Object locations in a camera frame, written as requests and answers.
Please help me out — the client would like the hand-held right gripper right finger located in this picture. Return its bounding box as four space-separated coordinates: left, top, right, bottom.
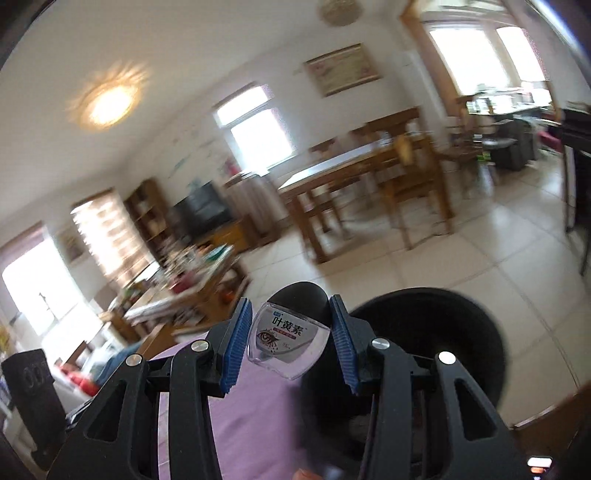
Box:
328 294 532 480

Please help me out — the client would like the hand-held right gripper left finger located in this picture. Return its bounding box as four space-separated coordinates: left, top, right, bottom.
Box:
46 298 254 480

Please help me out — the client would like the clear eye drop bottle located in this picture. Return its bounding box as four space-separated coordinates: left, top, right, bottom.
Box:
247 282 333 381

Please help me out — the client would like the black trash bin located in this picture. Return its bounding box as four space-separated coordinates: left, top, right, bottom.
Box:
295 287 509 480

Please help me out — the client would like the wooden coffee table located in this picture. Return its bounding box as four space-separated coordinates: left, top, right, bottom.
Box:
108 247 251 343

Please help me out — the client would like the purple cloth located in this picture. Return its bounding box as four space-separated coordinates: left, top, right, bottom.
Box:
152 342 324 480

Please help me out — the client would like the wooden television cabinet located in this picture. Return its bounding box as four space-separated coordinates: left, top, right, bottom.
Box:
198 219 260 260

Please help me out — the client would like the black flat television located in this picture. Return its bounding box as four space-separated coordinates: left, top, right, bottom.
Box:
173 181 234 241

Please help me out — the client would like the red cushion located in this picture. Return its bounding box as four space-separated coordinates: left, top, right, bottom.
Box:
64 364 101 398

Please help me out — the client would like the wooden bookshelf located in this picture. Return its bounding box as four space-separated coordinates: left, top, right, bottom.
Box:
124 179 179 260

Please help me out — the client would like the window roller blind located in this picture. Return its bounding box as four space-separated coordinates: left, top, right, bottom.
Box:
69 189 149 297

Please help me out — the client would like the wooden dining table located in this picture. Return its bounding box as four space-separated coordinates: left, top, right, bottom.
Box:
277 137 435 265

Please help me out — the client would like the black tower appliance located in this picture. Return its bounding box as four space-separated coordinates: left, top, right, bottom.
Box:
2 348 68 472

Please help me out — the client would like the large bright window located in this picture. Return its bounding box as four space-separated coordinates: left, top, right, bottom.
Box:
0 222 85 357

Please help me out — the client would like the bright room window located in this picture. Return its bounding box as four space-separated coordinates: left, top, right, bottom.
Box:
213 83 298 178

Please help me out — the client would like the round ceiling lamp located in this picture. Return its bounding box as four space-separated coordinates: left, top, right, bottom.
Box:
67 62 149 131

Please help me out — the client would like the black upright piano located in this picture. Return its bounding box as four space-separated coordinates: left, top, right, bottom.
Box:
558 106 591 260

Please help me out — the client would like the balcony window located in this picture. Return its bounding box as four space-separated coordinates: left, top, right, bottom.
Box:
427 23 549 94

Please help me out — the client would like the small ceiling lamp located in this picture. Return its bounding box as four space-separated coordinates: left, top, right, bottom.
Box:
318 0 359 26

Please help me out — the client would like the framed wall picture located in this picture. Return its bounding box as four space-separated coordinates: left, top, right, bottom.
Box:
304 44 383 97

